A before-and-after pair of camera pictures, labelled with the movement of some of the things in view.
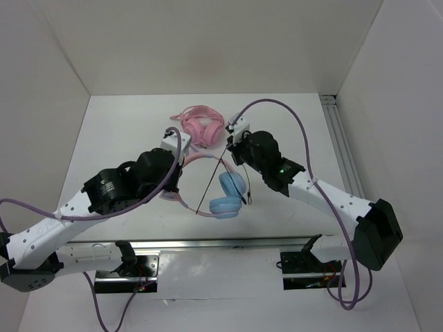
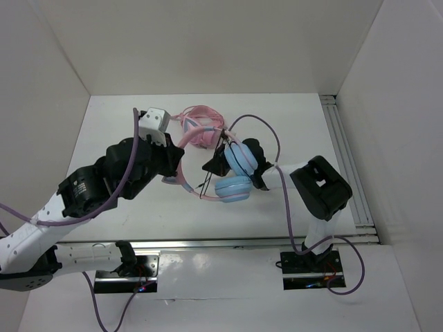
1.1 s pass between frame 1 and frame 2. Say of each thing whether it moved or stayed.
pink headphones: stayed
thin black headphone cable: moved
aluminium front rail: stayed
